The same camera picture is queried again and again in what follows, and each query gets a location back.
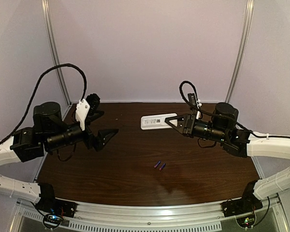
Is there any white remote control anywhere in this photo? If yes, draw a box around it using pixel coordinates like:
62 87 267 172
140 113 177 130

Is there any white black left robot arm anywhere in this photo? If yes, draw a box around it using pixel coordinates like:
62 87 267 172
0 99 119 215

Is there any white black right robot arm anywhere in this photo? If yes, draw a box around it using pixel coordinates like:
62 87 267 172
165 102 290 214

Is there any left circuit board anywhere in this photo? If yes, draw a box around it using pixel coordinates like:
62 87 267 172
42 214 63 229

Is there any circuit board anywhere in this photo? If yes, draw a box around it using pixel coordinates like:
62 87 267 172
42 214 63 229
235 213 256 229

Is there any right circuit board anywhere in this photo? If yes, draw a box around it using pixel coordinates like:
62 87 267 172
235 213 256 229

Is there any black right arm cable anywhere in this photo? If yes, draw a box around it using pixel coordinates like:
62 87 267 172
179 80 290 141

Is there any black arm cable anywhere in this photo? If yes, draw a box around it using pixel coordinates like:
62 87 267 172
179 80 290 141
0 63 88 148

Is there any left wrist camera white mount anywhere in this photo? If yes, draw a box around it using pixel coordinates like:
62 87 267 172
75 93 100 131

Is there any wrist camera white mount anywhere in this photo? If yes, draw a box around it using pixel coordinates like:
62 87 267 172
75 93 100 131
188 93 203 119

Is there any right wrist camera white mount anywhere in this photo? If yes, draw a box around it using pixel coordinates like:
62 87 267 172
188 93 203 119

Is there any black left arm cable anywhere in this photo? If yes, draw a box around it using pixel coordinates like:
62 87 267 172
0 63 88 148

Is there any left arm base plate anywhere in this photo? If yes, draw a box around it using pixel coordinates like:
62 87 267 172
35 198 77 218

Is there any front aluminium rail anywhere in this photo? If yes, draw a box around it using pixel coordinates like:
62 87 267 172
15 189 281 232

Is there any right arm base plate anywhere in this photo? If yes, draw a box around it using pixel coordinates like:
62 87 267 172
220 197 263 217

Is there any left aluminium frame post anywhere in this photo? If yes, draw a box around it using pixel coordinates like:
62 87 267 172
41 0 72 106

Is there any aluminium frame post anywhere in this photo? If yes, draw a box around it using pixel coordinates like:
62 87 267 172
41 0 72 106
225 0 254 103

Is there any right aluminium frame post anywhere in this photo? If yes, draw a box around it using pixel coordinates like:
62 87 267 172
225 0 254 103

